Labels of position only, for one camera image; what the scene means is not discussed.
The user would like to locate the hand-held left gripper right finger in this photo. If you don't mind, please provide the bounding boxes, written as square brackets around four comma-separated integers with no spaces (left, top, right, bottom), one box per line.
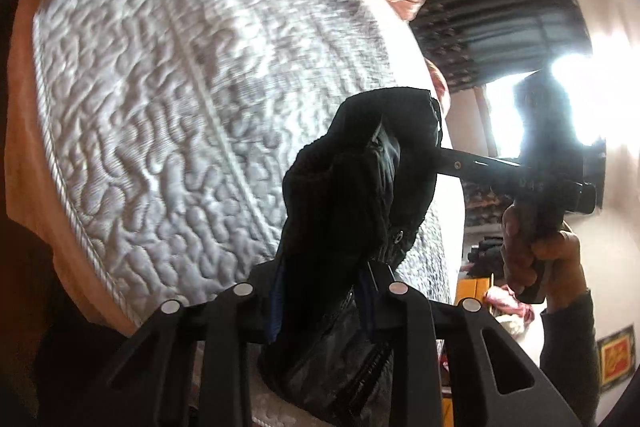
[356,261,582,427]

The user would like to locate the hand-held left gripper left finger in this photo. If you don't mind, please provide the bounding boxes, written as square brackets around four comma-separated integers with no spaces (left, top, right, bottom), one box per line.
[87,259,289,427]

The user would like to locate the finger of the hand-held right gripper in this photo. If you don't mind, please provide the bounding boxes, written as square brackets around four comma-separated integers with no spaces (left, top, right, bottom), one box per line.
[434,145,525,186]

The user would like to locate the black pants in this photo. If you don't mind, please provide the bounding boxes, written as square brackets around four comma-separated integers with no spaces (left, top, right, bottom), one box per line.
[257,87,447,426]

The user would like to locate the person's right forearm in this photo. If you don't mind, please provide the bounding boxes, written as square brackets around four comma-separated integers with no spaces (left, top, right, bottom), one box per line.
[539,288,602,427]

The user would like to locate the person's right hand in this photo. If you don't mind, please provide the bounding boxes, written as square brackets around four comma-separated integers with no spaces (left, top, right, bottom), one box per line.
[500,202,589,309]

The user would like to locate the dark patterned curtain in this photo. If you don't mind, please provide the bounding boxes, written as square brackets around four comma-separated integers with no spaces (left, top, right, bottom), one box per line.
[462,179,512,229]
[411,0,594,92]

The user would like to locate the bright window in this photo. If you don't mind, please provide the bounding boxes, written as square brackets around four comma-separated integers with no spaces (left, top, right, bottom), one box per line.
[484,39,609,164]

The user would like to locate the dark coat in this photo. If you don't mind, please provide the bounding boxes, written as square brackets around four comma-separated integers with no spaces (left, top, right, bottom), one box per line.
[469,236,507,279]

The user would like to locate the pink pillow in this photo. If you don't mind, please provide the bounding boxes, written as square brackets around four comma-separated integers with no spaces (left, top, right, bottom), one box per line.
[424,58,452,114]

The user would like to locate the pink clothes pile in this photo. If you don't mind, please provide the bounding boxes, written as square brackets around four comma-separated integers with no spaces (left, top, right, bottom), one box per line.
[484,286,537,324]

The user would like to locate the white garment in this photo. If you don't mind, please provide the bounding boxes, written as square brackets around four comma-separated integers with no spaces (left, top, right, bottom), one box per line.
[499,316,532,339]

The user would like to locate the grey quilted bedspread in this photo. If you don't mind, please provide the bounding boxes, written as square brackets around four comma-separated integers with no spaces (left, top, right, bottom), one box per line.
[32,0,458,427]

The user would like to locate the bed with pink sheet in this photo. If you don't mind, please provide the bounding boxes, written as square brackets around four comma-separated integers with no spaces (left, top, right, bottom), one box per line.
[5,0,468,339]

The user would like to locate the framed wall picture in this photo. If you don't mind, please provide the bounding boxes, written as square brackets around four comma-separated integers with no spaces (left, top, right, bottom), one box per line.
[596,326,637,394]

